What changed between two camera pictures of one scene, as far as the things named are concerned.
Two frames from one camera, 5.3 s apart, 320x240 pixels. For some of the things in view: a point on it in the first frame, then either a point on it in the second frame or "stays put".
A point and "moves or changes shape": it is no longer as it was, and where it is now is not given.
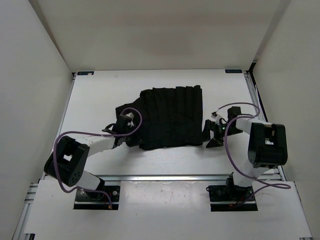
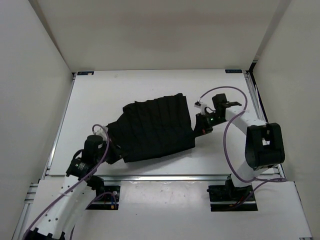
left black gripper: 136,140 to 117,153
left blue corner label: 85,73 stays put
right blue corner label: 233,71 stays put
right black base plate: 232,198 stays put
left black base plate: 95,200 stays put
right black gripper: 214,142 to 201,127
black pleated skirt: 172,117 moves or changes shape
